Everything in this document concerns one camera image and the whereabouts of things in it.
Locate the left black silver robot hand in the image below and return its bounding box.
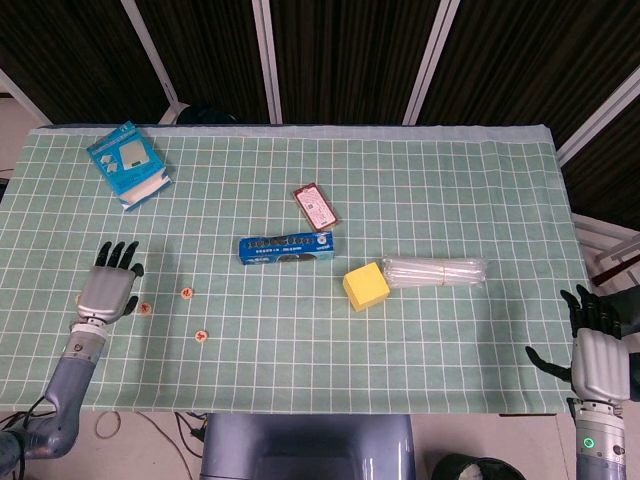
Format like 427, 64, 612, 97
74, 240, 145, 324

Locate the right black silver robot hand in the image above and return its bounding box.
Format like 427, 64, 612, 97
524, 284, 631, 404

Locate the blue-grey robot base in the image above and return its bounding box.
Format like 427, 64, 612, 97
199, 413, 417, 480

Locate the white metal rack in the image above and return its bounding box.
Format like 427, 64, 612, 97
571, 212, 640, 289

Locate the tan rubber band loop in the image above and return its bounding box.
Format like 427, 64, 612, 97
94, 410, 123, 440

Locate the blue kitchen scale box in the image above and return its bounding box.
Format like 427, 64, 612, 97
85, 119, 174, 212

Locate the black waste bin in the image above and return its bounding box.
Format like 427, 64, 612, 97
430, 452, 526, 480

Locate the blue Oreo cookie box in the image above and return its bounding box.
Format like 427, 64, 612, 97
238, 231, 335, 268

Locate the clear pack of straws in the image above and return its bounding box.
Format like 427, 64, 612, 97
380, 255, 489, 290

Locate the dark partition panel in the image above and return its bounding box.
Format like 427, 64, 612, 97
134, 0, 275, 124
562, 97, 640, 224
268, 0, 444, 125
417, 0, 640, 146
0, 0, 174, 125

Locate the green checked tablecloth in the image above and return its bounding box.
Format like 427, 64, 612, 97
0, 122, 594, 416

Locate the black chair back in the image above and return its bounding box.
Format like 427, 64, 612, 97
177, 103, 239, 125

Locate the red playing card box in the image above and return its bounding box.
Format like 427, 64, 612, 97
291, 182, 340, 232

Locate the yellow foam cube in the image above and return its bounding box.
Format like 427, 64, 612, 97
342, 261, 391, 314

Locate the brown floor cable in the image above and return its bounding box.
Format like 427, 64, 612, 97
134, 412, 194, 480

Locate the black floor cable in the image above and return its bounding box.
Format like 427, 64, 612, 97
0, 399, 56, 436

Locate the black cable with plug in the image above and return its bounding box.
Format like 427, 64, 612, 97
172, 410, 209, 456

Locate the white partition post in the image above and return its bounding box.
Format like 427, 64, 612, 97
402, 0, 462, 126
251, 0, 285, 124
553, 63, 640, 167
0, 67, 51, 126
119, 0, 189, 125

